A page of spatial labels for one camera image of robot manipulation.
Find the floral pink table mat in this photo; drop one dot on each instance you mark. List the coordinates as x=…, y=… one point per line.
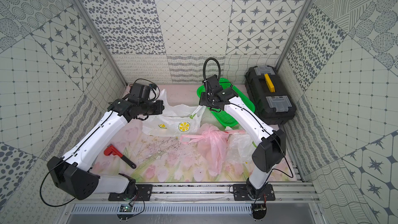
x=166, y=159

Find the green plastic basket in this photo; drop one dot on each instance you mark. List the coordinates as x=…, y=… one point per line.
x=224, y=118

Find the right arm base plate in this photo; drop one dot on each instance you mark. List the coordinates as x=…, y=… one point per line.
x=244, y=192

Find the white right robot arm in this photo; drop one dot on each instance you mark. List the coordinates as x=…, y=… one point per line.
x=270, y=144

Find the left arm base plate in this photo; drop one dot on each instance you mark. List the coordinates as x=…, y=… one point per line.
x=142, y=191

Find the white lemon print bag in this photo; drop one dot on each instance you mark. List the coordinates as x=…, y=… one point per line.
x=240, y=149

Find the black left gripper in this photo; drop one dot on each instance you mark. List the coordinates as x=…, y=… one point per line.
x=158, y=107

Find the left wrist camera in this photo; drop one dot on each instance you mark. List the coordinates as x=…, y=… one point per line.
x=140, y=92

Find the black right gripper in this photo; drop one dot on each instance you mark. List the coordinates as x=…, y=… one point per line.
x=202, y=99

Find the red handled tool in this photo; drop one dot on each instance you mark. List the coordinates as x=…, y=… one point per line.
x=111, y=150

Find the pink patterned plastic bag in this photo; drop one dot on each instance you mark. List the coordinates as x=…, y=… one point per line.
x=212, y=144

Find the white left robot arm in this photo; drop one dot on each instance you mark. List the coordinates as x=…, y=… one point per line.
x=71, y=172

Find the black plastic toolbox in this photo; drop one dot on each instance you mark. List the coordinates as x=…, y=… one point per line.
x=267, y=92

